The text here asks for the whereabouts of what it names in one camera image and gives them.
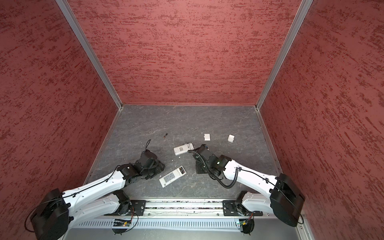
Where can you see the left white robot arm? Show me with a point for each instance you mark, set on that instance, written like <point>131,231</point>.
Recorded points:
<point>60,211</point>

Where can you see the black mounting plate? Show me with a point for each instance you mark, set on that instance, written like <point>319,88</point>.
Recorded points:
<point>134,207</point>
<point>232,209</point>

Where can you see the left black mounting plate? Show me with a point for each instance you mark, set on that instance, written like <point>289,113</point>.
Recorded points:
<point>134,207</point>

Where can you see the aluminium corner post right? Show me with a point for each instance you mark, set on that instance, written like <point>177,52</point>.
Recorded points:
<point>291,35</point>

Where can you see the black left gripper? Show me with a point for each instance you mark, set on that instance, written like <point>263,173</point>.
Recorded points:
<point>159,168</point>

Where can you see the white battery cover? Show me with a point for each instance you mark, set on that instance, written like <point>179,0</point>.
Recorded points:
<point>207,137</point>
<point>231,138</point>

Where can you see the white remote with batteries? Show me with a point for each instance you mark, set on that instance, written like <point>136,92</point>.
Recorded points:
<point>183,149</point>

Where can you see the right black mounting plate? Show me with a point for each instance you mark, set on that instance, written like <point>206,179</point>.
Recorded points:
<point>232,209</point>

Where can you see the aluminium corner post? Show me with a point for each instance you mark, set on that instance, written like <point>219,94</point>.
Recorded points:
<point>291,35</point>
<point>79,33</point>

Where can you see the aluminium corner post left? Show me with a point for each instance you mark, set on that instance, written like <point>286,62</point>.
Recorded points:
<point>79,33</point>

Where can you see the perforated cable duct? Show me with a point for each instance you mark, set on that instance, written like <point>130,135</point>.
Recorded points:
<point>164,224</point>

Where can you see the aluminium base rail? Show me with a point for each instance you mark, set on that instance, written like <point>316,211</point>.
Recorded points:
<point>180,207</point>

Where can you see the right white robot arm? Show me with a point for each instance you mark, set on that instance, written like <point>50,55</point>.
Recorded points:
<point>283,197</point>

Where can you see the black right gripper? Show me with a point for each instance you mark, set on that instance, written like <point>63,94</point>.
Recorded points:
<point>199,171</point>

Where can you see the white remote with screen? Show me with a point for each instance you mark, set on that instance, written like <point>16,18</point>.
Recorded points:
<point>172,176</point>

